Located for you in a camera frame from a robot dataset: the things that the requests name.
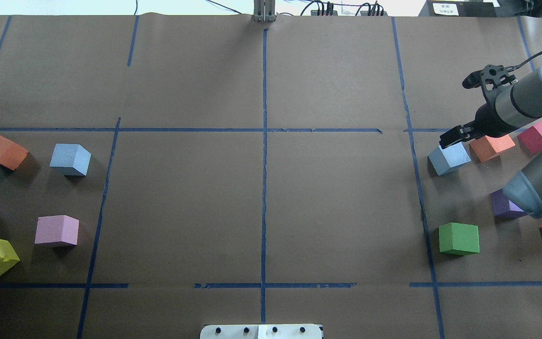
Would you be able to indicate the black power supply box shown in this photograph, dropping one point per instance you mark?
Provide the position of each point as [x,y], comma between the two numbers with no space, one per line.
[457,8]

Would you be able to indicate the blue foam block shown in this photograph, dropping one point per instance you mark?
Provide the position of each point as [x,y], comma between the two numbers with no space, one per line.
[449,159]
[70,159]

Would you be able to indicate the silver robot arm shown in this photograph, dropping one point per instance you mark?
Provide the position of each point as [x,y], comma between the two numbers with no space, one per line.
[510,104]

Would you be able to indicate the orange foam block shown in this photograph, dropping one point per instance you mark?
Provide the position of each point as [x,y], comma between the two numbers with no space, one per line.
[487,148]
[11,154]

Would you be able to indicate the aluminium frame post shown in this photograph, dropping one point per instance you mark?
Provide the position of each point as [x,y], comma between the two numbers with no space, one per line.
[264,11]

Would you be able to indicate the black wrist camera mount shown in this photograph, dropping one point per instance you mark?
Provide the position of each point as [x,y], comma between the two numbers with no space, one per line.
[492,79]

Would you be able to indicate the pink foam block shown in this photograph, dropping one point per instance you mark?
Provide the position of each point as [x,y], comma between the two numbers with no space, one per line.
[57,231]

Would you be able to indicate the green foam block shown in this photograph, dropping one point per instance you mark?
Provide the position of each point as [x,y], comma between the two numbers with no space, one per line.
[458,239]

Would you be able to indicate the orange foam block right side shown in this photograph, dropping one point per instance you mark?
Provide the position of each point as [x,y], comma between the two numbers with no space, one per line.
[487,148]

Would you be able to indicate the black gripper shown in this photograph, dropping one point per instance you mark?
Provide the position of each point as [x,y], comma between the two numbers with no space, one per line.
[486,120]

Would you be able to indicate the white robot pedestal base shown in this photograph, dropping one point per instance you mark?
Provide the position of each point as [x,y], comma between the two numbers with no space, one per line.
[263,331]

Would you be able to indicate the orange foam block left side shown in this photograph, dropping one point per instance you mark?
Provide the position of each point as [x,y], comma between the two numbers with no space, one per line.
[11,154]

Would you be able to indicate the purple foam block right side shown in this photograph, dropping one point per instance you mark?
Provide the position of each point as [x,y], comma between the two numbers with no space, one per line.
[502,207]

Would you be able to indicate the crimson foam block far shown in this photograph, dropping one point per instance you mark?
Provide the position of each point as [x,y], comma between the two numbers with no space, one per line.
[531,138]

